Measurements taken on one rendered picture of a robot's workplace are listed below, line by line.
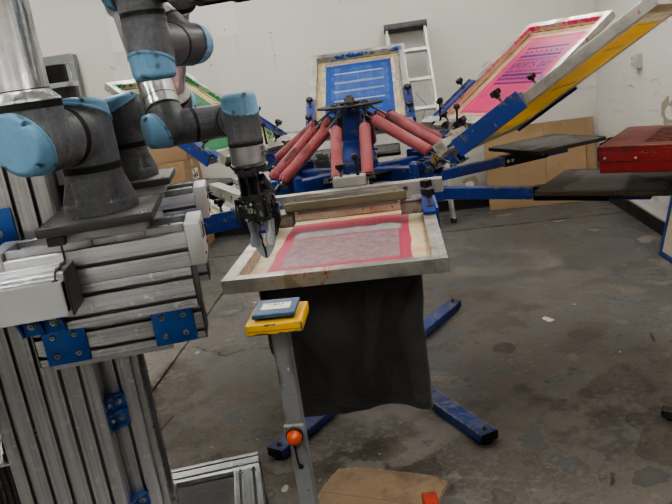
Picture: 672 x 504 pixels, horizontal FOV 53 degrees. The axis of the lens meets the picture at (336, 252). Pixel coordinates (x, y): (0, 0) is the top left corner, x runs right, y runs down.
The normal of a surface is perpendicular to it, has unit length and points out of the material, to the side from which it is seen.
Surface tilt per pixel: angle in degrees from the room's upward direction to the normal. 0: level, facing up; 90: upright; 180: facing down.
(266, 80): 90
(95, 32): 90
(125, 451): 90
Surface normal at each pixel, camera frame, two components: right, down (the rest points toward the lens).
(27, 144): -0.25, 0.42
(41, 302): 0.17, 0.25
